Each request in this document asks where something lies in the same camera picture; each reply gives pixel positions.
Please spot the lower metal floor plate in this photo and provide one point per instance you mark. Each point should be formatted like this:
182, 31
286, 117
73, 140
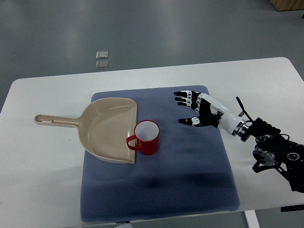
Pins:
102, 64

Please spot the metal floor plate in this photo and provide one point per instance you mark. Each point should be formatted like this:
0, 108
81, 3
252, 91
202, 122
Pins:
102, 64
101, 55

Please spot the white table leg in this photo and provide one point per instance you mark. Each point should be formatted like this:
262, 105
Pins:
251, 218

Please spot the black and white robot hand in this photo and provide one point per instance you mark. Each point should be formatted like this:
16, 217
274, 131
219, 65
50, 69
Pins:
211, 112

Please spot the wooden box corner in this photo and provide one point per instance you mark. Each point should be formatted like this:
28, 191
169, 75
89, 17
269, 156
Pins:
287, 5

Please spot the upper metal floor plate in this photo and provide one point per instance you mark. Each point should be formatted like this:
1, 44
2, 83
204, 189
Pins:
101, 55

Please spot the blue textured mat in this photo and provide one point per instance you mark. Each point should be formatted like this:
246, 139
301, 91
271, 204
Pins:
189, 174

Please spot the black table control panel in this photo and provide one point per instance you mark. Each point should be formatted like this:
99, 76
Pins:
292, 208

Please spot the beige plastic dustpan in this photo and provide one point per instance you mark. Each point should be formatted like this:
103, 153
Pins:
103, 128

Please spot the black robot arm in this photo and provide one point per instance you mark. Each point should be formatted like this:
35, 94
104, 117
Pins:
274, 150

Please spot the red plastic mug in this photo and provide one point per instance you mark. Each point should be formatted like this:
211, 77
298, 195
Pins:
145, 138

